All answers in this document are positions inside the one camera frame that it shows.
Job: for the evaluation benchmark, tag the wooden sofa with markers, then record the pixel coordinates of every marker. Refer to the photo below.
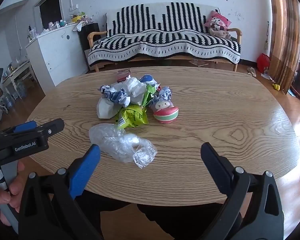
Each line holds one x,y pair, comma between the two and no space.
96,33

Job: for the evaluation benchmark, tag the striped round plush toy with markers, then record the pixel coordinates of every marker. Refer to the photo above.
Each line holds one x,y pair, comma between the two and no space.
165,113

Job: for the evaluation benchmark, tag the black cabinet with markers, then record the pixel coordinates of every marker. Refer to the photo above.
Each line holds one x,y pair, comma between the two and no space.
87,37

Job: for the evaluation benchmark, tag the small crumpled blue-white paper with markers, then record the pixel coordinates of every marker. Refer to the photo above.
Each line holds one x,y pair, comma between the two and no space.
166,92

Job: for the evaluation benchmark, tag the beige slipper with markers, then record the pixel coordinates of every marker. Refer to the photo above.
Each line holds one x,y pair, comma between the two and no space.
251,69
253,74

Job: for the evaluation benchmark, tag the large blue-white paper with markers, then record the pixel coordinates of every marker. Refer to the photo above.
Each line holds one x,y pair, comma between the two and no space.
115,96

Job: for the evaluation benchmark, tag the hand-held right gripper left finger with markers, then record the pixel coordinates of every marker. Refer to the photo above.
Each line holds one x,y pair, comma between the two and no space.
85,170

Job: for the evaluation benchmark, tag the white plastic bag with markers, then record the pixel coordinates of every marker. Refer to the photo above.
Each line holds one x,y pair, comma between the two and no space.
133,87

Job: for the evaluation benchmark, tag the beige plush toy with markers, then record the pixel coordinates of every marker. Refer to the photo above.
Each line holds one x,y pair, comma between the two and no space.
220,33

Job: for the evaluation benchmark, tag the hanging wall ornament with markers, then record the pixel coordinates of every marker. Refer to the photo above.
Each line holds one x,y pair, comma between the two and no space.
266,42

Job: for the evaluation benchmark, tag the person's left hand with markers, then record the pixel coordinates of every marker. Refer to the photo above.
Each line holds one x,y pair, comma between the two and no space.
16,187

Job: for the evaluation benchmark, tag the yellow toy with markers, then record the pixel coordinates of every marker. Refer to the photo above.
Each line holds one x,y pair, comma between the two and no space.
276,87

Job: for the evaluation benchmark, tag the black-white striped blanket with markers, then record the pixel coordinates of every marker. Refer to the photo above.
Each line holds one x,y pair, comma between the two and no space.
165,42

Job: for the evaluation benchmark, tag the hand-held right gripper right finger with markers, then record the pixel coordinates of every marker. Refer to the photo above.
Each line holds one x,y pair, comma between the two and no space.
215,165

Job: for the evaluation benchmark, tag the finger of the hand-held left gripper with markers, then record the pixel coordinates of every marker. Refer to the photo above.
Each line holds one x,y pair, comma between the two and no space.
25,127
52,127

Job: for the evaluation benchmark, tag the person's dark clothing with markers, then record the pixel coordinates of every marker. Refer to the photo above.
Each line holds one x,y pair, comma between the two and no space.
140,222

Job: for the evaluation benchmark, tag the white paper sheet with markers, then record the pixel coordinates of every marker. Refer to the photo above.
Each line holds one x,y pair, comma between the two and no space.
267,76

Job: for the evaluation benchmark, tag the red bag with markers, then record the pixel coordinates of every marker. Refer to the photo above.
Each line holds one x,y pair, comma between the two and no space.
263,62

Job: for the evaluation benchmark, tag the small red box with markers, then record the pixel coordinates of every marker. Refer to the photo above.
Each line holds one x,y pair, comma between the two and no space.
122,74

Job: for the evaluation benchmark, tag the wooden oval table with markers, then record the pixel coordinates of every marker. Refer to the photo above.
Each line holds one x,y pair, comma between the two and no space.
215,105

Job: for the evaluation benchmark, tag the blue-white packet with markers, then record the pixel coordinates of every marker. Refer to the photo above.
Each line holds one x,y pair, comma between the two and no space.
147,78

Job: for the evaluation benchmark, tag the small white table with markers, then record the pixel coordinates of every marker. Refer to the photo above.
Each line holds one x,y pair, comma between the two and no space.
22,66

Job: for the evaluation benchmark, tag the pink printed cushion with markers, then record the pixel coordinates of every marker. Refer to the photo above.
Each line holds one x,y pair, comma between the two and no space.
216,21

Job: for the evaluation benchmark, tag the green printed snack packet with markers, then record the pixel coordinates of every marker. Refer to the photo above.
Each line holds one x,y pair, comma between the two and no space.
131,116

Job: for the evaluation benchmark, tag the clear water jug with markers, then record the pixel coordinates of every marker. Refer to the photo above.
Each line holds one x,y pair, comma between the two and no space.
21,87
8,101

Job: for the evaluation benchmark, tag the white cabinet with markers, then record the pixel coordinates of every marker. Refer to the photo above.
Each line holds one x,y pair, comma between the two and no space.
57,55

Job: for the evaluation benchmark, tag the clear plastic bag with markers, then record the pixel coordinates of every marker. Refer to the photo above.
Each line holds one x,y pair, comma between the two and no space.
115,140

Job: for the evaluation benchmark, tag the brown striped curtain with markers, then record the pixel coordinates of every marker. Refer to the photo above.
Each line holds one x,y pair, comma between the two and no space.
282,42

